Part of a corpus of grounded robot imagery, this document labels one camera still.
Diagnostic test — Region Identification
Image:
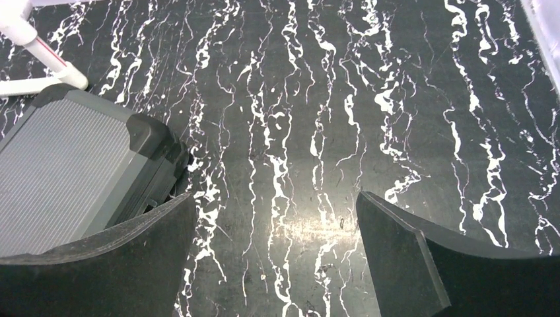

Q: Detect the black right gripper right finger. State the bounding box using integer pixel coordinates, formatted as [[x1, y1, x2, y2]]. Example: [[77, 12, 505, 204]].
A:
[[356, 192, 559, 316]]

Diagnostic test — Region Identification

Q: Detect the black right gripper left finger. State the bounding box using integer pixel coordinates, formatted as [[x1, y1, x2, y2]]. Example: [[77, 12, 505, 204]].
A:
[[1, 193, 197, 316]]

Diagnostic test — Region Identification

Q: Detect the black poker set case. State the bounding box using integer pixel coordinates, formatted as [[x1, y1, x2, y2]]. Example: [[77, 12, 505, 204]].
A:
[[1, 84, 190, 257]]

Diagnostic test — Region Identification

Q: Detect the white corner pipe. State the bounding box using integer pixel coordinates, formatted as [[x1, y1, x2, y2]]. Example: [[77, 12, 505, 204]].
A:
[[1, 77, 62, 98]]

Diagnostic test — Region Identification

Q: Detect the white pvc pole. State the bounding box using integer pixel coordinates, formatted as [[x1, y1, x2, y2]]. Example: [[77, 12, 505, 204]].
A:
[[1, 1, 88, 90]]

